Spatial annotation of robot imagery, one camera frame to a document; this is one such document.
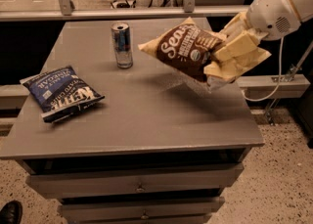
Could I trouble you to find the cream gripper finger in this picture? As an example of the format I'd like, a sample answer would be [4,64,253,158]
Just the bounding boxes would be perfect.
[221,12,250,39]
[203,29,271,81]

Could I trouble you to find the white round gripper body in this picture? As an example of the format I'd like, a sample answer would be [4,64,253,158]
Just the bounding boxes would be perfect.
[246,0,300,41]

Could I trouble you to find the brown chip bag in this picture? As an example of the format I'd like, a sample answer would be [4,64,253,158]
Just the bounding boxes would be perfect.
[138,18,227,82]

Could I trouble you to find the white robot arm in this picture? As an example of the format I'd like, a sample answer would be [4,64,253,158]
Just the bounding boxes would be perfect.
[203,0,313,82]

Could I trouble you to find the blue chip bag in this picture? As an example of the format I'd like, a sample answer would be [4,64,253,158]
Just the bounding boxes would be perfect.
[21,66,105,123]

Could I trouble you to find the silver blue drink can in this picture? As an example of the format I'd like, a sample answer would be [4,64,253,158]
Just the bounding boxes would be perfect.
[111,22,133,68]

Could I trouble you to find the grey drawer cabinet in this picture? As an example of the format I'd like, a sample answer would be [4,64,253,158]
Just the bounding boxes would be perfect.
[0,22,263,224]

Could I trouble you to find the lower grey drawer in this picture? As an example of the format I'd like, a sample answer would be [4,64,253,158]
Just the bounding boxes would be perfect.
[60,197,225,222]

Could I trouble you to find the grey drawer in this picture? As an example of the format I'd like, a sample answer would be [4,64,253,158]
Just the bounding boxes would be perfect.
[60,197,225,222]
[26,163,244,199]

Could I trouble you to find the top grey drawer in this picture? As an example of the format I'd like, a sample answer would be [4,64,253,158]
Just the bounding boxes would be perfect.
[26,163,244,199]

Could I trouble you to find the black shoe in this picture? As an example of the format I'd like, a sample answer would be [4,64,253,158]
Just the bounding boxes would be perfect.
[0,201,22,224]

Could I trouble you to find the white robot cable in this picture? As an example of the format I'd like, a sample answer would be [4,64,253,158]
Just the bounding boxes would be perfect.
[242,36,286,103]

